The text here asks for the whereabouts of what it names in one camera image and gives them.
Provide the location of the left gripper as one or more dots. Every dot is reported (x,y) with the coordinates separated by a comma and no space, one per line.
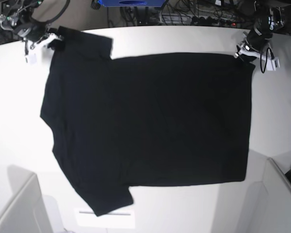
(252,41)

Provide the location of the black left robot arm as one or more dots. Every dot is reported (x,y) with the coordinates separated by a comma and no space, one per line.
(267,20)

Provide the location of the right grey divider panel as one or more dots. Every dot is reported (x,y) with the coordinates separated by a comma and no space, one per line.
(271,210)

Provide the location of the grey divider panel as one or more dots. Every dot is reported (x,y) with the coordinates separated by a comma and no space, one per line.
(25,211)
(271,210)

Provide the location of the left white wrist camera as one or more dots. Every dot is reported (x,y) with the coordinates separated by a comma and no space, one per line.
(272,64)

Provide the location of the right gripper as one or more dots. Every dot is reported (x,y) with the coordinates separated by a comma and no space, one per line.
(38,32)

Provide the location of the left grey divider panel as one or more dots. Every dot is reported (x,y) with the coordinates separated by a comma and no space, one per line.
(25,211)

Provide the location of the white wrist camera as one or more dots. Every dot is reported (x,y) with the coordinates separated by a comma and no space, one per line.
(31,58)
(272,64)

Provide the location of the black T-shirt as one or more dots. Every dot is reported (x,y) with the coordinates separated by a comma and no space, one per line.
(173,119)

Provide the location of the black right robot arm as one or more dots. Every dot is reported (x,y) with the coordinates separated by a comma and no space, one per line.
(21,12)

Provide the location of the blue box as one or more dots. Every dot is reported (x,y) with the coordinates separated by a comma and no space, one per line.
(122,3)

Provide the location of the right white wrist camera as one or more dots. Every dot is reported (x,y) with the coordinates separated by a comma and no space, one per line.
(31,58)

